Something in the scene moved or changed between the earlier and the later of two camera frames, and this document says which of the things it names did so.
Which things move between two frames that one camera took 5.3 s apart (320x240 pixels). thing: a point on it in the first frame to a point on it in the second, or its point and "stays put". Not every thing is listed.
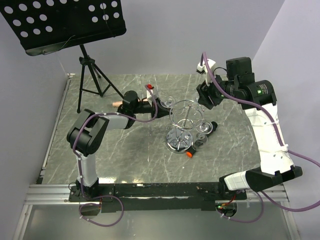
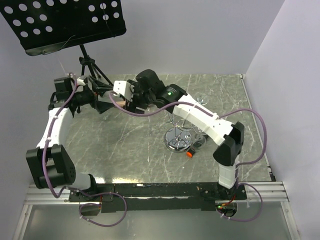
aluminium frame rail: x=43 y=193 stays put
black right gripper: x=203 y=91 to x=131 y=105
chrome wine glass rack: x=185 y=115 stays put
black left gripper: x=162 y=111 to x=96 y=87
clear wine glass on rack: x=203 y=127 stays put
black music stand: x=42 y=26 stays put
